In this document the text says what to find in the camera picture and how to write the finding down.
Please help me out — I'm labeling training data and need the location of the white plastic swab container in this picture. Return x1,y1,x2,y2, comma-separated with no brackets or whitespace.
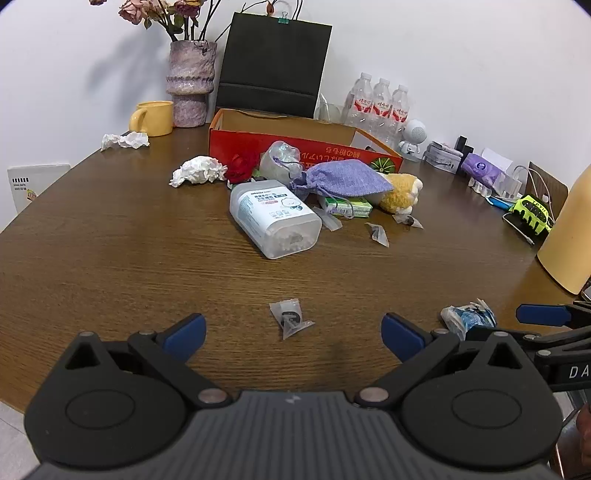
229,181,323,260

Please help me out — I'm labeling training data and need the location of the yellow and black toy car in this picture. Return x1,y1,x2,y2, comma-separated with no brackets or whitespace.
503,194,555,238

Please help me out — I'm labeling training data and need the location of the yellow mug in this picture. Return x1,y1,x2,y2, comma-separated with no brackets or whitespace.
129,100,174,137

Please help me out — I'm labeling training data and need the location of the purple ceramic vase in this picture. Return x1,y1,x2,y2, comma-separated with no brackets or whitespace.
166,40,218,128

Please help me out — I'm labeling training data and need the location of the brown cardboard stand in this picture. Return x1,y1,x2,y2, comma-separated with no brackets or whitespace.
526,161,568,217

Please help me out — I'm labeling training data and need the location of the white robot figure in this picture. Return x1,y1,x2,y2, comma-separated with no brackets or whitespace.
397,119,427,163

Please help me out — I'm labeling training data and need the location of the purple drawstring pouch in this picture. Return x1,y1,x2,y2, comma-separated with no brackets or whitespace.
289,159,394,200

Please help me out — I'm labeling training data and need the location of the white cable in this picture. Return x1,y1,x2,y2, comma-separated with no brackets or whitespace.
508,165,561,245

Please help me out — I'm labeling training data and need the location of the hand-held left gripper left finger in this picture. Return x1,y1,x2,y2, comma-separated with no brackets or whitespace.
64,313,232,409

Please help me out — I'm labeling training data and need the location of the clear plastic bag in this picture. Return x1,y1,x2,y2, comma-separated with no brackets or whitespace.
259,141,305,181

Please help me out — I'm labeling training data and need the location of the purple tissue pack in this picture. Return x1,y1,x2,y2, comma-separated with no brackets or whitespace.
458,152,509,188

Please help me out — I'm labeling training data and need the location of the red fabric rose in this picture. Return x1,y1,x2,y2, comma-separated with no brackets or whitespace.
225,154,262,185

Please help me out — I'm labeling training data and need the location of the white printed card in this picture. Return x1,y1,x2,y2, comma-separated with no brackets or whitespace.
7,164,71,215

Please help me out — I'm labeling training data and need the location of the clear glass cup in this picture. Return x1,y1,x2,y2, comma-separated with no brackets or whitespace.
315,93,346,124

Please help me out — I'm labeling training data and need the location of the green packet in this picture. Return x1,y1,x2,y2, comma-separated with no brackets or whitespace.
318,196,374,219

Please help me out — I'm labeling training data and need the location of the crumpled white tissue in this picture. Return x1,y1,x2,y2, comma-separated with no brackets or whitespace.
100,131,151,152
168,156,228,188

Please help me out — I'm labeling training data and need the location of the white and yellow plush toy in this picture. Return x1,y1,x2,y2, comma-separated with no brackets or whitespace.
376,172,424,215

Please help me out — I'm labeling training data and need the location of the black paper bag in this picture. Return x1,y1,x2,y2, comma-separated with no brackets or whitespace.
215,0,333,120

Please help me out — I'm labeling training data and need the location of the clear packet with black part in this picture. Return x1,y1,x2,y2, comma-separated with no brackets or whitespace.
270,298,316,341

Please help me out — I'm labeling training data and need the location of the blue and white wrapper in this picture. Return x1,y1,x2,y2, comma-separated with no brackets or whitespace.
440,298,498,341

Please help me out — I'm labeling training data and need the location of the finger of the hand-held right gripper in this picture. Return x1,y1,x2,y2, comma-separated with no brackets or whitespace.
516,300,591,329
464,325,591,357

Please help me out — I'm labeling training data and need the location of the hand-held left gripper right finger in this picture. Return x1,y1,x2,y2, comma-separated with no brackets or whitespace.
355,312,528,409

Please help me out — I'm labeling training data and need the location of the dried flower bouquet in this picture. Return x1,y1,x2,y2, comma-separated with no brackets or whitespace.
89,0,278,43

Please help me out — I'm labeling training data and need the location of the red cardboard box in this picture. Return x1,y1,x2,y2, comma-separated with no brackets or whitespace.
208,108,404,175

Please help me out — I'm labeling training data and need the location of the clear water bottle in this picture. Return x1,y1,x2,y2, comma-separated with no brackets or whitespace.
387,84,411,146
344,72,374,130
369,78,393,137

